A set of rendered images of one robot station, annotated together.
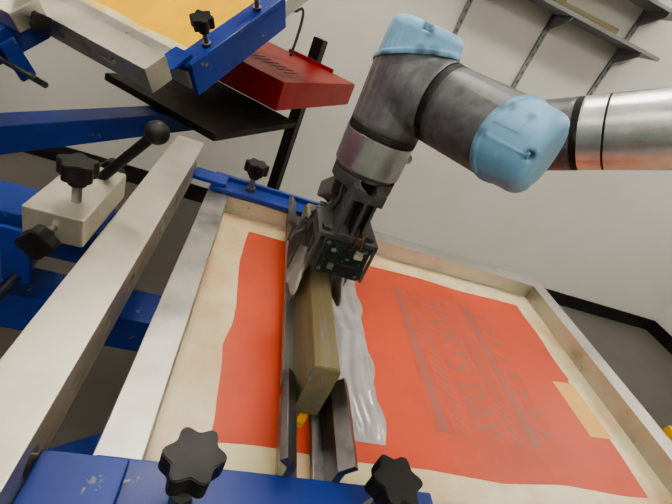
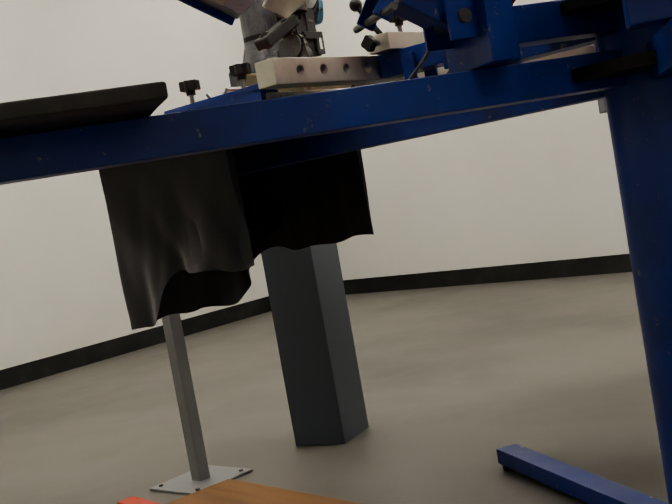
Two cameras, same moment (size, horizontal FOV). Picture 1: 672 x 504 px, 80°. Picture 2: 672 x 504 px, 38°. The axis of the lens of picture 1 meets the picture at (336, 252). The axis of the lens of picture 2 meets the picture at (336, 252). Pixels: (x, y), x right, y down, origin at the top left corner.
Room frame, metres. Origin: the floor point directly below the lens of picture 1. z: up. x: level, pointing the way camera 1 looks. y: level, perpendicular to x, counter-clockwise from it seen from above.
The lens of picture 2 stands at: (1.58, 1.97, 0.78)
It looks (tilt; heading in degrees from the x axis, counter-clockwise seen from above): 3 degrees down; 240
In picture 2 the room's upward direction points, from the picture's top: 10 degrees counter-clockwise
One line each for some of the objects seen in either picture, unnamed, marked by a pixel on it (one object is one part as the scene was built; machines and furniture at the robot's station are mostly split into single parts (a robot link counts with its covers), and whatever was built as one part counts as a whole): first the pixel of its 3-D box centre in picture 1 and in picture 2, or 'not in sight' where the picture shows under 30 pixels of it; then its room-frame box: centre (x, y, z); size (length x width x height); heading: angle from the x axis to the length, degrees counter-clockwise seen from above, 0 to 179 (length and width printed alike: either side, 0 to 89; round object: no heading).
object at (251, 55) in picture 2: not in sight; (264, 52); (0.11, -0.78, 1.25); 0.15 x 0.15 x 0.10
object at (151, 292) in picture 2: not in sight; (179, 236); (0.74, -0.18, 0.74); 0.46 x 0.04 x 0.42; 108
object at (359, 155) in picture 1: (375, 155); not in sight; (0.44, 0.00, 1.23); 0.08 x 0.08 x 0.05
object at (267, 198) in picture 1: (286, 214); (220, 114); (0.72, 0.12, 0.98); 0.30 x 0.05 x 0.07; 108
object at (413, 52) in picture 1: (407, 84); not in sight; (0.44, 0.00, 1.31); 0.09 x 0.08 x 0.11; 58
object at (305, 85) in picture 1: (271, 69); not in sight; (1.59, 0.51, 1.06); 0.61 x 0.46 x 0.12; 168
